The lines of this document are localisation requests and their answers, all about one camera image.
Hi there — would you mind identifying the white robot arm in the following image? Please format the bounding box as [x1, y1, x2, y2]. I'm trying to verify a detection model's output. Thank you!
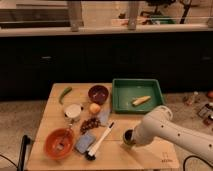
[132, 105, 213, 163]

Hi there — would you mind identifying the green plastic tray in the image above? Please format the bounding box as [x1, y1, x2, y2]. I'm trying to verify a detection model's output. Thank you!
[112, 79, 164, 114]

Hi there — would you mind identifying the dark red bowl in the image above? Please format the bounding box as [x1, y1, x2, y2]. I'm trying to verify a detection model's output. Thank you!
[88, 85, 109, 105]

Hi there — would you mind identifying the orange fruit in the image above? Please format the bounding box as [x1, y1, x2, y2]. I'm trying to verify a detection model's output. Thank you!
[89, 103, 101, 115]

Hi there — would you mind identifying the light blue cloth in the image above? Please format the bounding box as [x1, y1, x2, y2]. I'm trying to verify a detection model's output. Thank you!
[97, 109, 110, 126]

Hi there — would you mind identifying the bunch of dark grapes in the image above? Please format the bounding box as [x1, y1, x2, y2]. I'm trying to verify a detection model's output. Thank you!
[80, 117, 100, 134]

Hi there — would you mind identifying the white cup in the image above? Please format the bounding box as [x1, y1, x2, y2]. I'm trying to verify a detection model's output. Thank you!
[64, 104, 82, 121]

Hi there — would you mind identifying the wooden table board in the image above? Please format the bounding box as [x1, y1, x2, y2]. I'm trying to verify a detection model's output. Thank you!
[27, 83, 179, 171]

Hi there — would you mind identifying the blue sponge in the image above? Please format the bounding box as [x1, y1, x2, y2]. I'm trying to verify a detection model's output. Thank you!
[75, 133, 96, 154]

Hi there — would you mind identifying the white dish brush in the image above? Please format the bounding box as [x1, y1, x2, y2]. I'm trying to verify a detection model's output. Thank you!
[85, 123, 114, 161]

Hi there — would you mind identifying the orange bowl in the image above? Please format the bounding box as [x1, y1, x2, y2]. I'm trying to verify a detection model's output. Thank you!
[44, 128, 74, 160]

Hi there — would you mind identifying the black cable stand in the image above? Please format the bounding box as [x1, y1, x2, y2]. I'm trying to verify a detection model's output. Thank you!
[17, 135, 31, 171]

